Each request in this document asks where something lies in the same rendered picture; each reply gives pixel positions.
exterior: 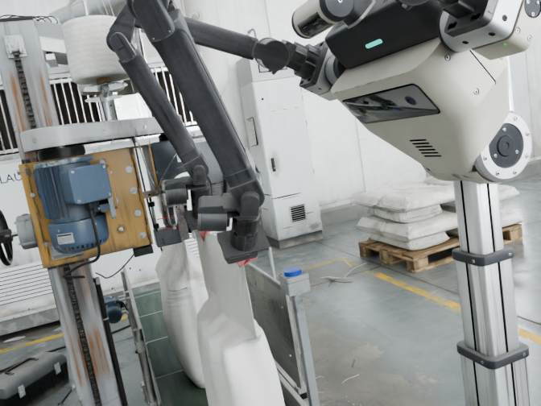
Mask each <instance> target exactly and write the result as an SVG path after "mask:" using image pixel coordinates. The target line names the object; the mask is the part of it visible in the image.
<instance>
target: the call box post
mask: <svg viewBox="0 0 541 406"><path fill-rule="evenodd" d="M291 299H292V304H293V309H294V314H295V323H296V328H297V334H298V339H299V348H300V353H301V358H302V364H303V369H304V378H305V383H306V388H307V393H308V402H309V406H320V401H319V396H318V391H317V386H316V377H315V372H314V366H313V361H312V352H311V347H310V341H309V336H308V327H307V322H306V317H305V312H304V302H303V297H302V293H301V294H298V295H295V296H292V297H291Z"/></svg>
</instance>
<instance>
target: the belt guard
mask: <svg viewBox="0 0 541 406"><path fill-rule="evenodd" d="M150 135H164V132H163V130H162V129H161V127H160V126H159V124H158V123H157V121H156V120H155V117H149V118H131V119H121V120H111V121H102V122H83V123H73V124H66V125H59V126H48V127H43V128H38V129H34V130H27V131H24V132H21V133H20V137H21V141H22V145H23V150H24V152H34V151H46V150H51V149H56V147H58V146H65V147H71V146H78V145H87V144H93V143H103V142H109V141H112V139H115V140H121V139H132V138H133V136H135V137H136V138H137V137H142V136H150ZM115 140H114V141H115Z"/></svg>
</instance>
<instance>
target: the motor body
mask: <svg viewBox="0 0 541 406"><path fill-rule="evenodd" d="M90 160H93V156H92V155H86V156H80V157H75V158H69V159H60V160H55V161H50V162H45V163H40V164H34V169H38V170H36V171H35V177H36V180H37V184H38V188H39V194H40V197H41V201H42V205H43V211H44V214H45V218H46V219H51V220H52V222H51V223H49V224H48V225H47V227H48V230H49V234H50V237H51V241H52V245H53V247H54V248H55V249H56V250H57V251H58V252H60V253H63V254H70V253H77V252H81V251H87V250H90V249H93V248H96V247H97V242H96V238H95V233H94V230H93V223H92V220H91V218H90V215H89V211H87V210H86V209H85V204H82V205H75V204H68V203H66V202H65V200H64V194H63V190H62V187H61V183H60V177H59V174H60V172H62V171H67V170H69V169H70V168H78V167H84V166H89V165H91V163H90V162H89V161H90ZM93 214H94V220H95V223H96V227H97V233H98V238H99V242H100V246H101V245H103V244H105V243H106V242H107V240H108V238H109V228H108V224H107V220H106V215H105V213H101V211H99V212H95V209H94V210H93Z"/></svg>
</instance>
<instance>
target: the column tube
mask: <svg viewBox="0 0 541 406"><path fill-rule="evenodd" d="M7 35H22V36H23V42H24V45H25V49H26V53H27V57H21V59H22V63H23V70H24V73H25V77H26V81H27V87H28V91H29V94H30V98H31V104H32V107H33V112H34V115H35V121H36V125H37V128H43V127H48V126H59V120H58V117H57V113H56V107H55V102H54V99H53V95H52V89H51V85H50V81H49V77H48V74H47V67H46V64H45V59H44V56H43V49H42V46H41V42H40V38H39V32H38V29H37V27H36V25H35V22H34V21H33V20H32V19H29V20H18V21H7V22H0V75H1V78H2V84H3V88H4V91H5V95H6V101H7V105H8V108H9V111H10V118H11V121H12V125H13V128H14V134H15V138H16V142H17V145H18V149H19V154H20V158H21V161H22V164H29V163H34V162H38V159H37V155H36V151H34V152H24V150H23V145H22V141H21V137H20V133H21V132H24V131H29V130H30V129H31V128H30V123H29V121H28V117H27V111H26V107H25V104H24V100H23V94H22V90H21V87H20V83H19V77H18V74H17V68H16V66H15V62H14V58H10V59H9V58H8V55H7V52H6V46H5V43H4V39H3V36H7ZM47 271H48V274H49V279H50V282H51V286H52V291H53V295H54V299H55V302H56V308H57V312H58V315H59V319H60V325H61V329H62V332H63V335H64V341H65V345H66V349H67V352H68V358H69V362H70V365H71V369H72V375H73V378H74V382H75V385H76V392H77V395H78V399H79V402H80V406H96V405H95V400H94V398H93V390H92V388H91V384H90V380H89V373H88V371H87V366H86V362H85V357H84V353H83V350H82V346H81V340H80V335H79V333H78V329H77V325H76V319H75V315H74V312H73V308H72V302H71V298H70V295H69V291H68V285H67V281H66V279H63V278H62V277H61V276H62V275H64V267H63V264H61V265H58V266H54V267H49V268H48V269H47ZM72 276H85V278H79V279H73V283H74V285H73V286H74V287H75V290H76V296H77V300H78V305H79V307H80V311H81V317H82V321H83V325H84V328H85V334H86V338H87V343H88V345H89V352H90V355H91V359H92V363H93V370H94V372H95V376H96V380H97V386H98V390H99V393H100V397H101V403H102V406H122V401H121V397H120V392H119V390H118V382H117V379H116V375H115V371H114V365H113V361H112V358H111V354H110V350H109V343H108V340H107V337H106V332H105V326H104V322H103V321H102V316H101V308H100V307H101V306H100V304H99V301H98V296H97V291H96V287H95V283H94V282H93V278H94V276H93V269H92V266H91V263H90V264H86V265H84V266H82V267H79V268H77V269H76V270H75V271H73V272H72Z"/></svg>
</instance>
